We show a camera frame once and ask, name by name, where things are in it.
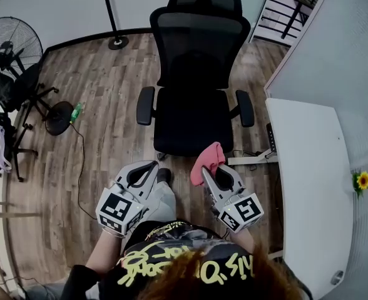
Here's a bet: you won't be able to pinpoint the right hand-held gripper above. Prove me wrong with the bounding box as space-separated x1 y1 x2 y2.
202 164 265 233

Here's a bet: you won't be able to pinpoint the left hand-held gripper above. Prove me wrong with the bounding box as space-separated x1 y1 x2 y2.
95 160 159 236

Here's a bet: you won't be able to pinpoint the pink cloth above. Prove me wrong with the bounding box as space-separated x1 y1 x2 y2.
190 141 227 187

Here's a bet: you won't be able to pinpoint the black office chair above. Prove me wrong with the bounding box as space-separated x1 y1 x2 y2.
136 0 255 162

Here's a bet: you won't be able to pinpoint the person's right forearm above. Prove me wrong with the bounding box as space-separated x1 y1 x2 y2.
229 228 255 254

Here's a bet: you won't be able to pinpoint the person's left forearm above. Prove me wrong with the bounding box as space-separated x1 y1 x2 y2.
85 229 125 276

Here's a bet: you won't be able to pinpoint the person's left shoe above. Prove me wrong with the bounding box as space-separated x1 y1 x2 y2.
156 167 172 184

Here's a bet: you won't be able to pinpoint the person's grey trousers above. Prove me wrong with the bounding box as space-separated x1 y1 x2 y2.
141 179 177 223

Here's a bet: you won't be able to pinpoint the person's black printed shirt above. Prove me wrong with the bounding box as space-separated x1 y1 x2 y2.
60 219 313 300

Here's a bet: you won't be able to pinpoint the white desk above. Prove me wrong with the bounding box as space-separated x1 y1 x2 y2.
227 97 355 300

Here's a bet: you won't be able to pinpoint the potted sunflower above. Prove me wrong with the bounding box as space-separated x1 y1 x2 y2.
351 171 368 198

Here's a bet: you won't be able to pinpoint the black chair with grey cushion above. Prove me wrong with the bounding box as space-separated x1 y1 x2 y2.
21 281 66 300

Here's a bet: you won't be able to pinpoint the black coat rack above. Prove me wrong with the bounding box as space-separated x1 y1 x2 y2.
89 0 130 51

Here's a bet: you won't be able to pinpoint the black metal railing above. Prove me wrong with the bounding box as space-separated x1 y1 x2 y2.
254 0 321 46

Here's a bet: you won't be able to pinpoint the black floor fan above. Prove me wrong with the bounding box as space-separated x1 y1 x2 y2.
0 16 75 136

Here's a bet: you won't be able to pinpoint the thin wrist bracelet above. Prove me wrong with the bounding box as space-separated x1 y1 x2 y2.
104 228 125 239

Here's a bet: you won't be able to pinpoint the black floor cable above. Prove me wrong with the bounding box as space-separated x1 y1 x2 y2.
69 122 99 220

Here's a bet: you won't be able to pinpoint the wooden frame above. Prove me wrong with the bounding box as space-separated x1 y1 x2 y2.
0 198 44 293

